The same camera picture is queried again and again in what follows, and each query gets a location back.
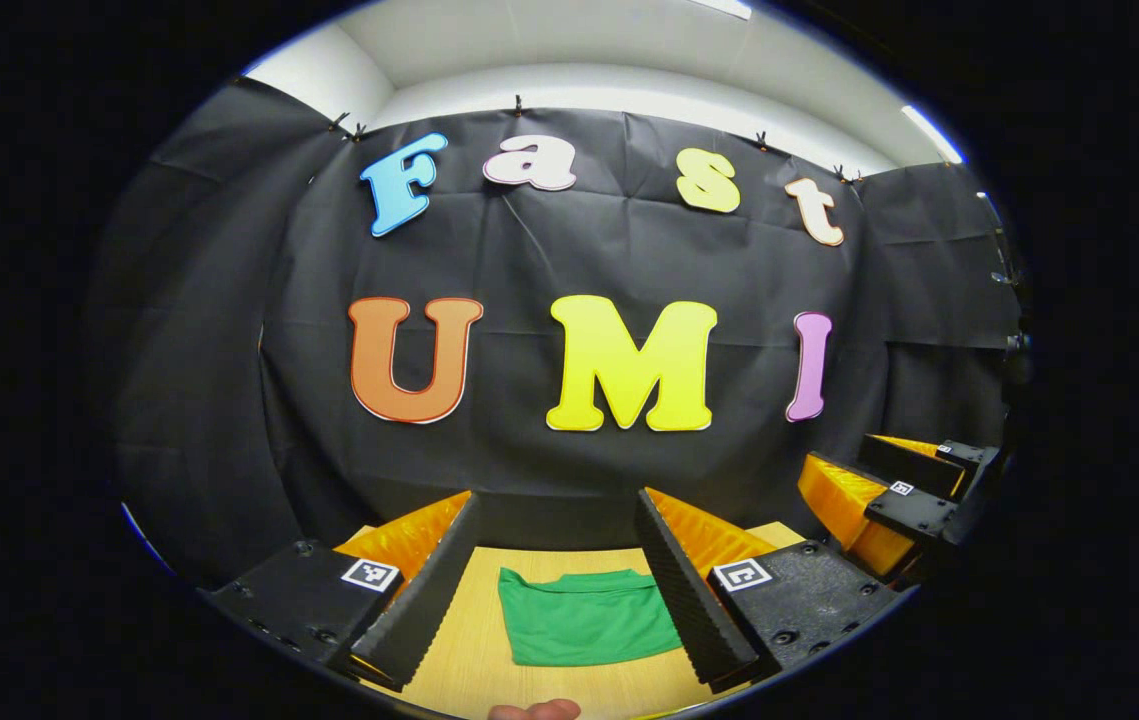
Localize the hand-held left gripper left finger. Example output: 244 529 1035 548
201 489 481 693

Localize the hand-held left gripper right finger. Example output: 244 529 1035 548
633 487 907 694

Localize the green T-shirt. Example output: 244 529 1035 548
497 567 685 668

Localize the white ceiling light strip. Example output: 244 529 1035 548
904 105 965 166

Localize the black backdrop cloth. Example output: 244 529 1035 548
94 75 1025 591

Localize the row of black cloth clips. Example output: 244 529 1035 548
329 95 865 186

